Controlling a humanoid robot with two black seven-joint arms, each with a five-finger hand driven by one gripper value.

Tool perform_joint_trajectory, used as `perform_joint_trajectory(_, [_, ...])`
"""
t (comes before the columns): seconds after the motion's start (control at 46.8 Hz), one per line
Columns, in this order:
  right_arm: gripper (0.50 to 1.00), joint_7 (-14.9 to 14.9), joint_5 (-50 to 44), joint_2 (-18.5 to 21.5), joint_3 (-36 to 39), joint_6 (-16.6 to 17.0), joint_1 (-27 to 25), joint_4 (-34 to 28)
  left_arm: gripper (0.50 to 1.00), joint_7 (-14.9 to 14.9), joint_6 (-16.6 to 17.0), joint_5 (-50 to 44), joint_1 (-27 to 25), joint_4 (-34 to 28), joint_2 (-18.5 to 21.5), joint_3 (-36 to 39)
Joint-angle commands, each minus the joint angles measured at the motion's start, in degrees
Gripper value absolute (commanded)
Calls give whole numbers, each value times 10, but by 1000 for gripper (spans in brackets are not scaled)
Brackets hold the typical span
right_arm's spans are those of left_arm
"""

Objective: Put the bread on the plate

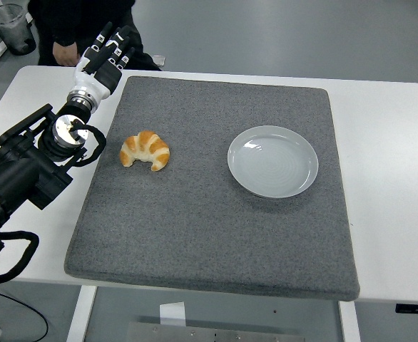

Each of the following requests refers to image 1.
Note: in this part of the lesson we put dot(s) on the white table leg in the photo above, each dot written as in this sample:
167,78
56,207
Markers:
82,313
350,320

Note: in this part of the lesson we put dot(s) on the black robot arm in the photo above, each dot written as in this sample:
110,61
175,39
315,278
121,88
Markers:
13,178

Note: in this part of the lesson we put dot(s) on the small grey floor box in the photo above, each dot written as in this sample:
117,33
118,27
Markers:
160,60

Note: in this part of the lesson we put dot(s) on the person's hand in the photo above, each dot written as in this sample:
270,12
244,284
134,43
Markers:
64,53

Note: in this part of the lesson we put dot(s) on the person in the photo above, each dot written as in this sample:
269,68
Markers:
70,18

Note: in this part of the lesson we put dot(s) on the black table control panel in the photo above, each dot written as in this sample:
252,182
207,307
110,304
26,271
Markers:
416,308

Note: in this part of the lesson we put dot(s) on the grey metal plate with screws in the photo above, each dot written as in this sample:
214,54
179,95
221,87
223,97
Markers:
212,333

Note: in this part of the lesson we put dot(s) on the grey felt mat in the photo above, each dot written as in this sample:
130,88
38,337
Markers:
194,221

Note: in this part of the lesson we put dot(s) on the waste bin with plastic bag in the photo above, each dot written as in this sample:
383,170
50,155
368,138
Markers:
13,30

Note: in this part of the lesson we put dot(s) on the croissant bread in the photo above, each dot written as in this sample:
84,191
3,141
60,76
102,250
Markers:
148,146

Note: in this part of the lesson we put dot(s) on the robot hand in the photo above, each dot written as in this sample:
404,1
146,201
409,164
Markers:
94,80

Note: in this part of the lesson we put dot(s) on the light grey round plate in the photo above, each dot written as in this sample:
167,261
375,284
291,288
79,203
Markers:
273,164

